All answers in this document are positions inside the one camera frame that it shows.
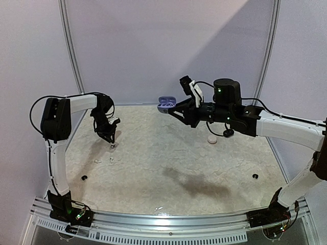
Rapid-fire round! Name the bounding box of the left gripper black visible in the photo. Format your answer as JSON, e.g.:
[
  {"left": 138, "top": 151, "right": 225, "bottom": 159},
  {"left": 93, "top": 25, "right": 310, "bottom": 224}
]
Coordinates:
[{"left": 91, "top": 110, "right": 117, "bottom": 143}]

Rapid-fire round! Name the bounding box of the purple earbud charging case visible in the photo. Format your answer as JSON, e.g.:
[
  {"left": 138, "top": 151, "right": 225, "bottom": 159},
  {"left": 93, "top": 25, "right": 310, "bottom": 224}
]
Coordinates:
[{"left": 157, "top": 96, "right": 176, "bottom": 114}]

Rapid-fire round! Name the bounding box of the pink earbud charging case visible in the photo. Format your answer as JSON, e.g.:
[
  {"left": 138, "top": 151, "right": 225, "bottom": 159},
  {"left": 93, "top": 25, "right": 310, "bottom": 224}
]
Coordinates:
[{"left": 207, "top": 135, "right": 217, "bottom": 144}]

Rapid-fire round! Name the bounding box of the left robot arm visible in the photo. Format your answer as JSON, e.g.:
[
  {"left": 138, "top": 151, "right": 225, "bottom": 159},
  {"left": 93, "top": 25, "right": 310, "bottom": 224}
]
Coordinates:
[{"left": 29, "top": 92, "right": 120, "bottom": 196}]

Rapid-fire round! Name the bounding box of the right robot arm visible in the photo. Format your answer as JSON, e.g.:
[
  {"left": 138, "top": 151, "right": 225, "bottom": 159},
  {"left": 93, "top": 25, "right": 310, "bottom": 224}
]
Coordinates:
[{"left": 168, "top": 76, "right": 326, "bottom": 223}]

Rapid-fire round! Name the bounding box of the black earbud case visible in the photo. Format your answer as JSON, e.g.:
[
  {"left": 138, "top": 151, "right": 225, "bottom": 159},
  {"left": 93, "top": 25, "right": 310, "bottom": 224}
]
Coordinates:
[{"left": 223, "top": 129, "right": 235, "bottom": 138}]

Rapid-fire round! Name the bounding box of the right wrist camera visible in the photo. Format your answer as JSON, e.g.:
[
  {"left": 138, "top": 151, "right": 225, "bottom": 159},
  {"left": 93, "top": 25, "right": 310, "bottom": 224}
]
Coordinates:
[{"left": 179, "top": 76, "right": 204, "bottom": 108}]

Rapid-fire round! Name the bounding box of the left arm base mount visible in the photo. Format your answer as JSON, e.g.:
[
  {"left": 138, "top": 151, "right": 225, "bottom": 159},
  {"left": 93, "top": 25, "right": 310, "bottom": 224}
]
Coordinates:
[{"left": 47, "top": 190, "right": 94, "bottom": 228}]

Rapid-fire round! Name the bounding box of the aluminium front rail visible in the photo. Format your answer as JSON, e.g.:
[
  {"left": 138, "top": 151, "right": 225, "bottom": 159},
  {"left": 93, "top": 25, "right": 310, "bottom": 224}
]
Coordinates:
[{"left": 23, "top": 198, "right": 319, "bottom": 244}]

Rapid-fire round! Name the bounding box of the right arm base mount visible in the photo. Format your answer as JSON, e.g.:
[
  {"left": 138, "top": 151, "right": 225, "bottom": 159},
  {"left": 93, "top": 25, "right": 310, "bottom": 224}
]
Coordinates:
[{"left": 246, "top": 188, "right": 299, "bottom": 232}]

